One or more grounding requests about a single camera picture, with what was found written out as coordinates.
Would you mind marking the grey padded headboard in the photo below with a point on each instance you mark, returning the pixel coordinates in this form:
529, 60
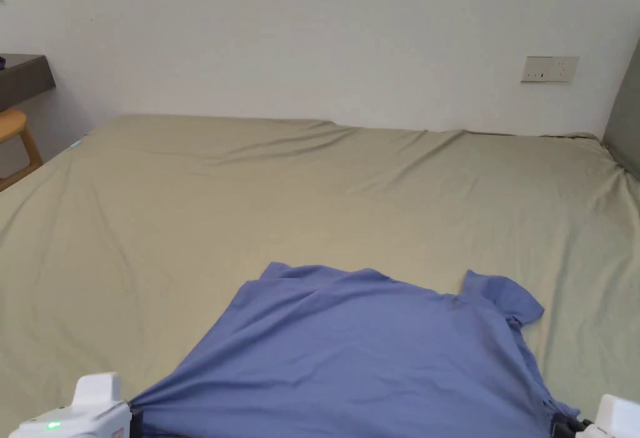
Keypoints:
625, 123

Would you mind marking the dark grey desk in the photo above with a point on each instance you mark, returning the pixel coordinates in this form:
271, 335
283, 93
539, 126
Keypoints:
25, 75

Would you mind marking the bed with beige sheet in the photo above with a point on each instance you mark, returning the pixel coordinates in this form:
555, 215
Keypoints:
250, 198

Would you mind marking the white wall socket panel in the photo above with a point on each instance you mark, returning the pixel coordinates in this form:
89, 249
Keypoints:
550, 69

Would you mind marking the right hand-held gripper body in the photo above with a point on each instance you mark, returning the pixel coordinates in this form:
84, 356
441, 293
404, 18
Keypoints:
616, 418

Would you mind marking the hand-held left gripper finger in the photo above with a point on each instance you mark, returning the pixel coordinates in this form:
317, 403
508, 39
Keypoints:
137, 417

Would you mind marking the blue shirt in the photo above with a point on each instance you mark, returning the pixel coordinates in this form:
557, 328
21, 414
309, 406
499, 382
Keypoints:
360, 358

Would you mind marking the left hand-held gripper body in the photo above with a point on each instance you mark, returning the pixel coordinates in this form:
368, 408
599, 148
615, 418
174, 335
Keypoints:
90, 410

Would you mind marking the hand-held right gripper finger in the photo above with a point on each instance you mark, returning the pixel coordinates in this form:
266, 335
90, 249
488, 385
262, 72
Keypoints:
567, 425

